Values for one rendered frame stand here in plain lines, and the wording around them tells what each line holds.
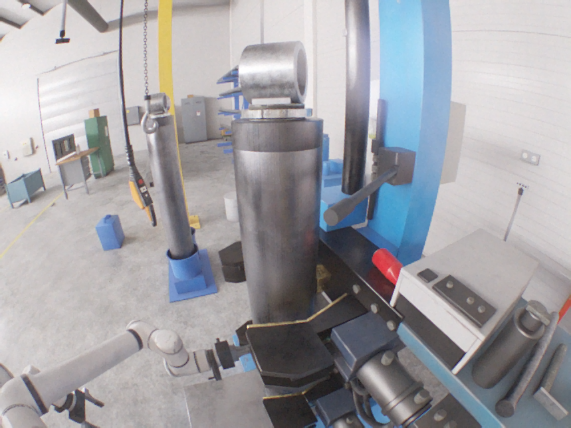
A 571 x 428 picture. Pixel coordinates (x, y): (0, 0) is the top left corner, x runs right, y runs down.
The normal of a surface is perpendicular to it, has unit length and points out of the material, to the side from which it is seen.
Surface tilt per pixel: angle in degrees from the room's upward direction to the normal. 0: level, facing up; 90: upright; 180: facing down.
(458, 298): 0
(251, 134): 90
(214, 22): 90
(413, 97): 90
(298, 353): 0
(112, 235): 90
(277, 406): 0
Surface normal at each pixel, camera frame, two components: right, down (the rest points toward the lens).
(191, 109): 0.38, 0.40
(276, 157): -0.03, 0.44
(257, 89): -0.22, 0.83
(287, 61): -0.26, 0.19
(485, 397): -0.01, -0.90
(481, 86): -0.92, 0.18
